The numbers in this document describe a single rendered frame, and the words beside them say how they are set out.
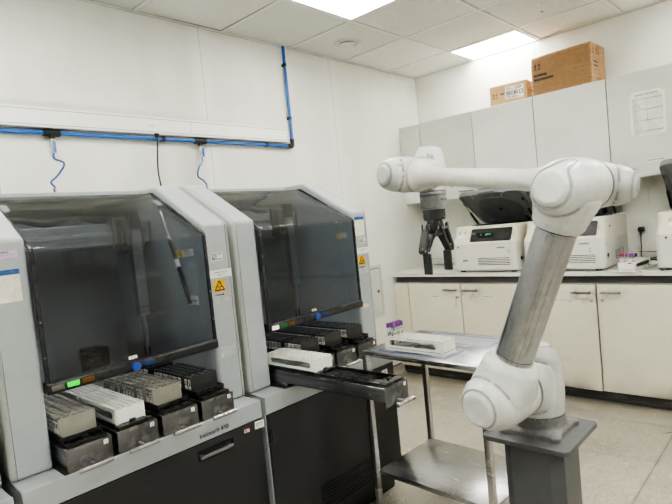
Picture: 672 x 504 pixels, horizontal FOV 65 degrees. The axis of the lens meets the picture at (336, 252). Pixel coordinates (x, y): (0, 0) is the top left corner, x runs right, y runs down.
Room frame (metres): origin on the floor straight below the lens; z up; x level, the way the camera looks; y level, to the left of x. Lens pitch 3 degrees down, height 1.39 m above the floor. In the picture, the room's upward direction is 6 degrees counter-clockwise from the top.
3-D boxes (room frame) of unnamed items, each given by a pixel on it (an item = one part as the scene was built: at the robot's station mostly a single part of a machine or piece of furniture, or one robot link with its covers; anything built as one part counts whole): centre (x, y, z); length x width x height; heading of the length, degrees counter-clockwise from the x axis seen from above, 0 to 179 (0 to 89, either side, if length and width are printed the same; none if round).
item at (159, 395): (1.84, 0.65, 0.85); 0.12 x 0.02 x 0.06; 138
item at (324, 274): (2.57, 0.28, 1.28); 0.61 x 0.51 x 0.63; 137
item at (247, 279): (2.71, 0.43, 0.81); 1.06 x 0.84 x 1.62; 47
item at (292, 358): (2.18, 0.20, 0.83); 0.30 x 0.10 x 0.06; 47
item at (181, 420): (2.00, 0.82, 0.78); 0.73 x 0.14 x 0.09; 47
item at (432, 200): (1.81, -0.35, 1.43); 0.09 x 0.09 x 0.06
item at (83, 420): (1.62, 0.86, 0.85); 0.12 x 0.02 x 0.06; 137
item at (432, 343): (2.21, -0.31, 0.85); 0.30 x 0.10 x 0.06; 45
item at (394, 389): (2.06, 0.07, 0.78); 0.73 x 0.14 x 0.09; 47
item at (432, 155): (1.80, -0.34, 1.54); 0.13 x 0.11 x 0.16; 131
